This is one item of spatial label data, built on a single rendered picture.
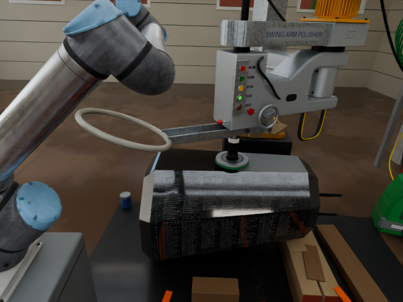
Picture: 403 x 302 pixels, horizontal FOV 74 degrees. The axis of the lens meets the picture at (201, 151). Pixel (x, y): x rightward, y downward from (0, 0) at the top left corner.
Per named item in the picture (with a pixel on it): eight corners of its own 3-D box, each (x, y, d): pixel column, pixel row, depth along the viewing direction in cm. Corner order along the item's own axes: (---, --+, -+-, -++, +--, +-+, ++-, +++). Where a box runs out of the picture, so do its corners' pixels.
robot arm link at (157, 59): (189, 90, 63) (171, 30, 118) (150, 49, 57) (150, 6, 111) (154, 120, 66) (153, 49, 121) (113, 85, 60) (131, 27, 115)
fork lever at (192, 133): (255, 123, 186) (256, 116, 184) (273, 133, 171) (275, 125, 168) (159, 135, 158) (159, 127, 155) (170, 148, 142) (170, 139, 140)
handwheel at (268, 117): (267, 122, 168) (271, 99, 162) (278, 128, 160) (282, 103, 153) (247, 126, 162) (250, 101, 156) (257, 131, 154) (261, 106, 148)
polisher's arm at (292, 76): (311, 114, 207) (326, 46, 186) (336, 123, 189) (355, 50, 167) (229, 126, 178) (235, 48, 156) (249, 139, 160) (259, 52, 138)
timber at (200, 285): (191, 305, 174) (191, 292, 168) (192, 288, 184) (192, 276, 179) (237, 307, 173) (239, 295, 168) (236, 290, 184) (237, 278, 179)
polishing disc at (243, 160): (233, 149, 191) (233, 148, 190) (255, 162, 175) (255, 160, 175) (209, 157, 179) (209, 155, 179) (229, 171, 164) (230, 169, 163)
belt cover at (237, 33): (330, 48, 191) (336, 21, 184) (362, 52, 171) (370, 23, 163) (210, 51, 153) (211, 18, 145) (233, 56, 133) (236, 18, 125)
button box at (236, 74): (241, 111, 152) (246, 59, 139) (244, 113, 150) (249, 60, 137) (229, 113, 149) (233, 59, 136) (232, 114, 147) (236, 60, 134)
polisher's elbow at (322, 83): (297, 92, 191) (302, 63, 182) (316, 90, 198) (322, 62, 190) (317, 99, 175) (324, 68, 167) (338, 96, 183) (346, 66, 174)
